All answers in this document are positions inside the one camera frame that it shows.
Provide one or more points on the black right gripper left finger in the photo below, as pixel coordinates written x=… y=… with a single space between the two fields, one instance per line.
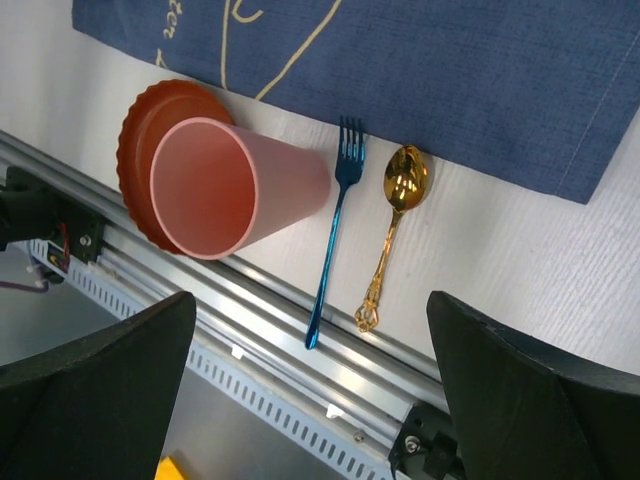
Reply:
x=98 y=407

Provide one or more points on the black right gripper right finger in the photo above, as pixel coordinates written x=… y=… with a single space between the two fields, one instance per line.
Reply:
x=525 y=409

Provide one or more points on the pink plastic cup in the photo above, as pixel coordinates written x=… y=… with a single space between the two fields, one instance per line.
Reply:
x=216 y=188

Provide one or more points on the gold ornate spoon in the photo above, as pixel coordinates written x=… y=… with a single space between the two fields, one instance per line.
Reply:
x=405 y=185

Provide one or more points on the red round plate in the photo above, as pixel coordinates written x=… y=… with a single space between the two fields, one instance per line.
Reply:
x=154 y=112

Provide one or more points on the blue metal fork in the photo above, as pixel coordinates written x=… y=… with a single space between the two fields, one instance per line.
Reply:
x=349 y=167

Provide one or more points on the blue cloth placemat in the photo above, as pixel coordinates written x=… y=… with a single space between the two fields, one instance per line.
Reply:
x=536 y=93

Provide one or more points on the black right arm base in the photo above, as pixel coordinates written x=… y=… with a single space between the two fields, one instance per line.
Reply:
x=426 y=446

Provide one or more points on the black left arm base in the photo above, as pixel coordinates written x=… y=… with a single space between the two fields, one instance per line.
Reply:
x=32 y=209

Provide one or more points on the aluminium table rail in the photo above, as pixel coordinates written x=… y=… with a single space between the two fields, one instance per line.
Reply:
x=250 y=327

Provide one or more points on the grey slotted cable duct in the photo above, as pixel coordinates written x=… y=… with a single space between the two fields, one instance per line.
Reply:
x=215 y=420

